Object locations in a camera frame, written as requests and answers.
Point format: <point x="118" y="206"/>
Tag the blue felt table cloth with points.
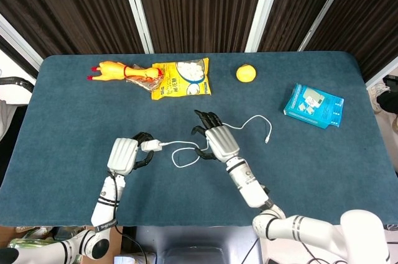
<point x="62" y="121"/>

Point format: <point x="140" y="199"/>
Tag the white frame post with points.
<point x="262" y="12"/>
<point x="382" y="73"/>
<point x="326" y="9"/>
<point x="138" y="12"/>
<point x="18" y="42"/>

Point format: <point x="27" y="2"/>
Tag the brown cardboard box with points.
<point x="115" y="251"/>

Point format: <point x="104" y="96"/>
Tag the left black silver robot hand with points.
<point x="122" y="155"/>

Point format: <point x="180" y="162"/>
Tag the blue product box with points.
<point x="314" y="105"/>

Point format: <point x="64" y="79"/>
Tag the black bag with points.
<point x="388" y="101"/>

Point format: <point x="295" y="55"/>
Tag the white clothing of person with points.
<point x="6" y="118"/>

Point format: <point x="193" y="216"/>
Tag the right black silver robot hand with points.
<point x="222" y="143"/>

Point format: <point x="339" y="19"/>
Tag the black chair armrest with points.
<point x="25" y="84"/>

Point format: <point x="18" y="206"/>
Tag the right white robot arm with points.
<point x="248" y="186"/>

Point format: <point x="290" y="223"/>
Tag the yellow marshmallow snack bag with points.
<point x="180" y="84"/>

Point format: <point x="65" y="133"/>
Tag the white charger plug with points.
<point x="152" y="146"/>

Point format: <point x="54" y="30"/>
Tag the white sneaker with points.
<point x="376" y="93"/>

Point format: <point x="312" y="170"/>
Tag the clear crinkly plastic wrapper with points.
<point x="140" y="82"/>

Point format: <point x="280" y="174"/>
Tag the yellow rubber chicken toy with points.
<point x="109" y="71"/>

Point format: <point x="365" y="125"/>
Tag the yellow ball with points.
<point x="246" y="73"/>

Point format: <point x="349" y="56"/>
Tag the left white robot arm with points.
<point x="105" y="205"/>

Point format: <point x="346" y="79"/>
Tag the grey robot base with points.
<point x="192" y="242"/>

